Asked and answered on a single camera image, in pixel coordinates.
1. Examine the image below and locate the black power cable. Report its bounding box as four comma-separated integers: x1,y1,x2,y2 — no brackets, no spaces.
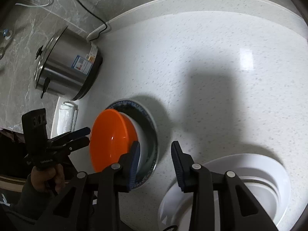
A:
46,0,108,43

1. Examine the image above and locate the white folded cloth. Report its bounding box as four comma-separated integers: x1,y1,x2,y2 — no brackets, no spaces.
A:
56,101,78,135

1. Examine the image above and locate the small white bowl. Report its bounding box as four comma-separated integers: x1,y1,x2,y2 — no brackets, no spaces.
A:
120,112,148,173

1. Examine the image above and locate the orange plastic bowl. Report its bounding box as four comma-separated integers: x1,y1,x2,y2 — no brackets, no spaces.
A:
89,109,138,172

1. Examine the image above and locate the person left hand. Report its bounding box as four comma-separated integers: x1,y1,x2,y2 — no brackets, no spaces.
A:
30,164,65,193

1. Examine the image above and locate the stainless steel rice cooker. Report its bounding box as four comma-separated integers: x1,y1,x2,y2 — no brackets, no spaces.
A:
34,27,103,101

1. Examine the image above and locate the large white plate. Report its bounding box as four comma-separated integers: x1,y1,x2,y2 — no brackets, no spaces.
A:
158,176,282,230
158,154,291,231

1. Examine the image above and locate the blue floral green bowl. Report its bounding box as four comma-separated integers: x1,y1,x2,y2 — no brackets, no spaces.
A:
106,99,159,189

